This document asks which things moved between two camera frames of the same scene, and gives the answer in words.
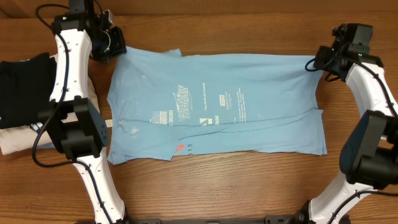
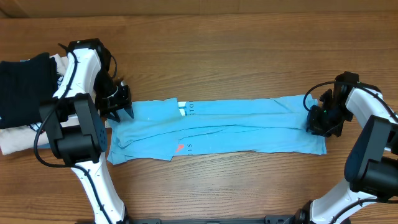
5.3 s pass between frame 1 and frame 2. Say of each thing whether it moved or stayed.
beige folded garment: stayed
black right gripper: moved
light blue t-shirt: moved
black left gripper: moved
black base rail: stayed
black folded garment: stayed
